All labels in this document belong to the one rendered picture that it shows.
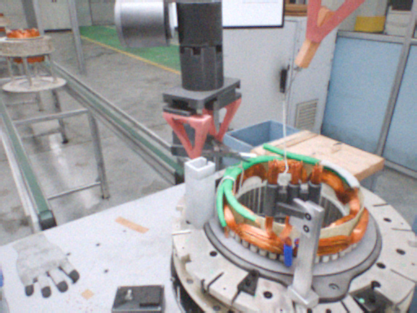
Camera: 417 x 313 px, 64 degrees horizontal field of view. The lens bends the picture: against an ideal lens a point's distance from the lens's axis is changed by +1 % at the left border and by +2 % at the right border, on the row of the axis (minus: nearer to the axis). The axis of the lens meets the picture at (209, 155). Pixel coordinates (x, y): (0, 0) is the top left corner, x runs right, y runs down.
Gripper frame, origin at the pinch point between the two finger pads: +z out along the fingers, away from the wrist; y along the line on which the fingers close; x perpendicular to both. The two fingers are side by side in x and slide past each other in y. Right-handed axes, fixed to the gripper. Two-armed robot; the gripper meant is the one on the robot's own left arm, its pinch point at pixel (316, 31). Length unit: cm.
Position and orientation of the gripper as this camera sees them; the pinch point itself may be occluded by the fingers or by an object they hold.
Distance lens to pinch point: 38.5
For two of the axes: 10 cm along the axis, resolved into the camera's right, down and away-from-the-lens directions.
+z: -3.0, 7.6, 5.8
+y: -3.5, 4.7, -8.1
